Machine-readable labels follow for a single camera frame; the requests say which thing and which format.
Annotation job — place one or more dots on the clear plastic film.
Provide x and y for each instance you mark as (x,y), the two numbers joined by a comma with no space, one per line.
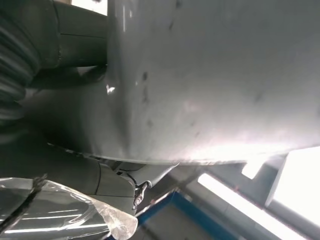
(75,218)

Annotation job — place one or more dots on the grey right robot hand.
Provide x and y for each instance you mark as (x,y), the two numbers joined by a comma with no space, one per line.
(75,172)

